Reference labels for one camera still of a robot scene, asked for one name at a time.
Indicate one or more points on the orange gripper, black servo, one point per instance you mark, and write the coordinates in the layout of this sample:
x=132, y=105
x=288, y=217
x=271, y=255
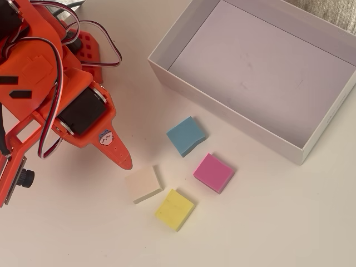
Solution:
x=83, y=112

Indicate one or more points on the yellow foam cuboid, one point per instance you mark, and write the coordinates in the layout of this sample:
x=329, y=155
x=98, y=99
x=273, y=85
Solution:
x=173, y=210

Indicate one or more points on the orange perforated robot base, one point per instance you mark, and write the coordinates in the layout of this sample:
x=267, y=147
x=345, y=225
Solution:
x=96, y=73

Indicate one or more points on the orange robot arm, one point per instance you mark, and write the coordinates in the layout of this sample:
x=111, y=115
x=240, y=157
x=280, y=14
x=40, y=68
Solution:
x=39, y=25

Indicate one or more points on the white foam cuboid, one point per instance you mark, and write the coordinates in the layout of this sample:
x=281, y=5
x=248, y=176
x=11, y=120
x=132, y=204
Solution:
x=142, y=182

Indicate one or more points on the blue foam cuboid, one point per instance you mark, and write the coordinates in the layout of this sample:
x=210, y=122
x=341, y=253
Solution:
x=185, y=136

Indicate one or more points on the pink foam cuboid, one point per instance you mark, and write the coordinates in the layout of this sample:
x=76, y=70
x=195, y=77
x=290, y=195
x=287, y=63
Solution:
x=211, y=171

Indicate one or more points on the white cardboard box bin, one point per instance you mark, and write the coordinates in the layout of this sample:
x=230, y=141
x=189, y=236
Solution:
x=250, y=69

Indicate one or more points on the beige woven curtain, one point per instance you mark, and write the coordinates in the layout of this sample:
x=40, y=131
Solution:
x=333, y=11

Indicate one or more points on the wrist camera on orange mount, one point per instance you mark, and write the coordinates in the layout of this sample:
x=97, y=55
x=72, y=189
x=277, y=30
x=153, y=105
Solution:
x=26, y=176

